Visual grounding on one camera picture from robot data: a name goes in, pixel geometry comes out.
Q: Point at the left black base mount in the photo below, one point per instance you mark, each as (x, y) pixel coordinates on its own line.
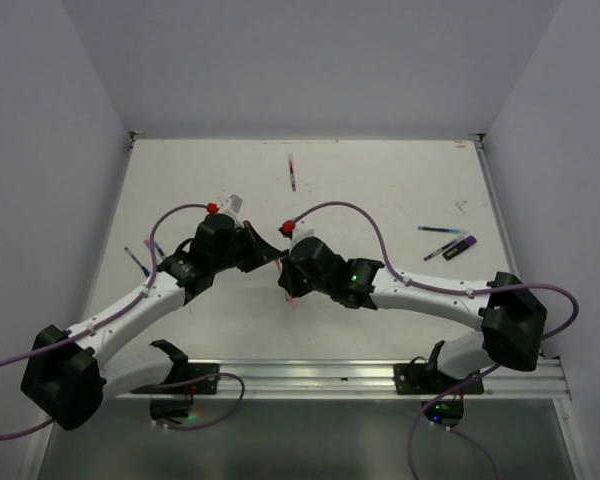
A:
(184, 380)

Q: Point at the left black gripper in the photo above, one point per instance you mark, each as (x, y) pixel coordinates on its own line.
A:
(260, 251)

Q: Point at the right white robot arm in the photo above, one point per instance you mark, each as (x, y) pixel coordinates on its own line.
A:
(505, 320)

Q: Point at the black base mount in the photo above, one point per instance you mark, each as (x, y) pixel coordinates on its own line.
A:
(422, 377)
(184, 380)

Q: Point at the aluminium front rail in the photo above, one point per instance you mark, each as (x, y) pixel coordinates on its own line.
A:
(369, 379)

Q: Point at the blue pen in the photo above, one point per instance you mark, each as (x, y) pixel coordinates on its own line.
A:
(146, 272)

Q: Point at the orange pen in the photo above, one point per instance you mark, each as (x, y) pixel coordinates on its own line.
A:
(291, 299)

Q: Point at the teal pen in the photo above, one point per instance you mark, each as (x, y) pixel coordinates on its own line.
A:
(455, 231)

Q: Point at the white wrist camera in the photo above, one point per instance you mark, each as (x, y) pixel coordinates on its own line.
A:
(231, 208)
(301, 232)

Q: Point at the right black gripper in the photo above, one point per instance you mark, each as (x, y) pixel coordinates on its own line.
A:
(288, 281)

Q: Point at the red pen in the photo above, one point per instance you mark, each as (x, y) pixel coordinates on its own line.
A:
(291, 168)

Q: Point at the purple pen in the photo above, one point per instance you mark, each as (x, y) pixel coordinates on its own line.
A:
(442, 249)

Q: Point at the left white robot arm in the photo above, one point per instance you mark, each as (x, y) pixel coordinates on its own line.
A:
(70, 372)

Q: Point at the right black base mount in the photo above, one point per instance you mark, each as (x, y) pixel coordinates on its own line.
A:
(422, 377)

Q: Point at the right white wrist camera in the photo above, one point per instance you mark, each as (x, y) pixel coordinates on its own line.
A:
(301, 232)

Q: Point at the black purple highlighter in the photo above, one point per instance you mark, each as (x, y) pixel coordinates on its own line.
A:
(459, 248)

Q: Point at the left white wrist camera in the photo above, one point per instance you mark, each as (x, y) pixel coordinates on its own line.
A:
(231, 208)

